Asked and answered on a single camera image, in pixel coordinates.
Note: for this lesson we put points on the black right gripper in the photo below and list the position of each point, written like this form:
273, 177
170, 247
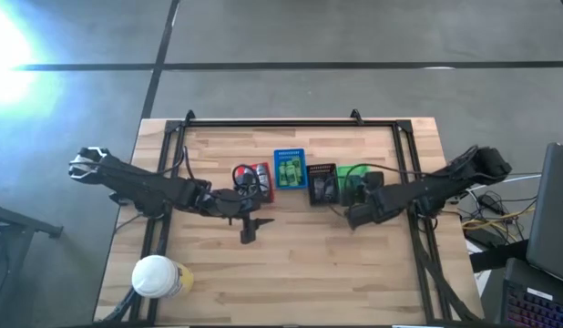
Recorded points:
361, 189

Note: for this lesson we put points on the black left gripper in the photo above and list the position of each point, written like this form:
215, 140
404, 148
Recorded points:
229, 203

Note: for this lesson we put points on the red plastic basket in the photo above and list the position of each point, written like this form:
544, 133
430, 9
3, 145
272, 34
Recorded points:
271, 191

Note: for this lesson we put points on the black toiletry tube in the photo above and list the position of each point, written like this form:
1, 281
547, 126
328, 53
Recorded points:
319, 188

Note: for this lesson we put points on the small green bottle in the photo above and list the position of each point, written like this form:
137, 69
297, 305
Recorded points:
283, 175

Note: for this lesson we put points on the green packets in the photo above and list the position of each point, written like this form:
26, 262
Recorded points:
291, 174

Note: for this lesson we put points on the blue plastic basket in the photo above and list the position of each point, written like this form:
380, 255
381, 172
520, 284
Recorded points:
278, 155

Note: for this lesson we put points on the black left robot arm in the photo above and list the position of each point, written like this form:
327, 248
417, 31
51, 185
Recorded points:
140, 182

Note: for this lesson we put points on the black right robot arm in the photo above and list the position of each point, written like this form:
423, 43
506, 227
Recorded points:
427, 191

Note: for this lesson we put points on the green plastic basket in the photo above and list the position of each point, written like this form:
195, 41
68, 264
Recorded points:
350, 172

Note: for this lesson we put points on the black plastic basket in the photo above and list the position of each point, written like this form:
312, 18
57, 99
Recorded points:
322, 169

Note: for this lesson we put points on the white-lidded yellow wipes canister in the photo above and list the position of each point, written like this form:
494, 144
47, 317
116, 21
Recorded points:
156, 275

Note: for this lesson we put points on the black power brick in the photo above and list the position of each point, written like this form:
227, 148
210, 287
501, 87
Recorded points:
479, 238

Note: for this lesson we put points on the dark grey laptop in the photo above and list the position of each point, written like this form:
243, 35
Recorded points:
552, 209

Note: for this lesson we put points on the black backlit keyboard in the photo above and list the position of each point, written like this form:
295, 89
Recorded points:
532, 307

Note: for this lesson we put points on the black side stand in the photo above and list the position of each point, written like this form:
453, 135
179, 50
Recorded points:
17, 218

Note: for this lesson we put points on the black metal rig frame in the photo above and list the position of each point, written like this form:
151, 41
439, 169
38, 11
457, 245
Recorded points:
286, 123

